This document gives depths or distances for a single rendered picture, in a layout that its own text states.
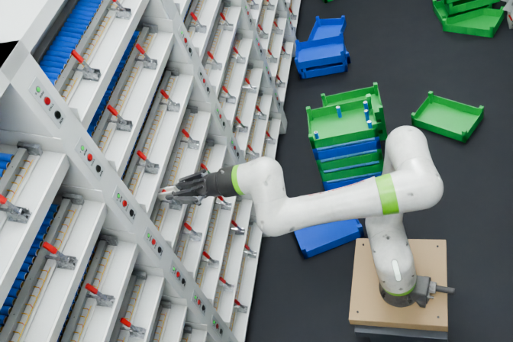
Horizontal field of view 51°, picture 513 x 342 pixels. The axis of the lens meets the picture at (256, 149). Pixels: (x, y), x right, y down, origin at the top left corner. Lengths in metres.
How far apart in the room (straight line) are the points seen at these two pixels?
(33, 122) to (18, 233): 0.24
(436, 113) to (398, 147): 1.44
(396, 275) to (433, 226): 0.78
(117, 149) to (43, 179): 0.31
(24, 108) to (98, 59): 0.35
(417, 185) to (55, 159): 0.93
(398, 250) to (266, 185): 0.56
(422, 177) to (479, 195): 1.18
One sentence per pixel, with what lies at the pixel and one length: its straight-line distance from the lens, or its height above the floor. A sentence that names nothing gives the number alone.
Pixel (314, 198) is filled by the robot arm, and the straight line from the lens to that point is 1.58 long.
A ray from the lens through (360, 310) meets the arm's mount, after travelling 2.09.
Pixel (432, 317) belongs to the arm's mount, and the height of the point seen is 0.32.
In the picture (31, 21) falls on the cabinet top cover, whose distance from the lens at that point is 1.28.
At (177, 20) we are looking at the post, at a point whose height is 1.26.
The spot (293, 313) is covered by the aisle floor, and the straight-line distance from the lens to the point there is 2.50.
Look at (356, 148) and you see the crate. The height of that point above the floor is 0.35.
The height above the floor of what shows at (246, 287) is 0.13.
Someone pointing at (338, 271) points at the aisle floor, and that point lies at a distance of 2.55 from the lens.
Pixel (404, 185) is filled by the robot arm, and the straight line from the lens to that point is 1.55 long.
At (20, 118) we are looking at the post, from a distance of 1.27.
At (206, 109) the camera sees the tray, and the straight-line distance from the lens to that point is 2.08.
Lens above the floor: 2.19
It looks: 44 degrees down
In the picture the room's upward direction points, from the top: 23 degrees counter-clockwise
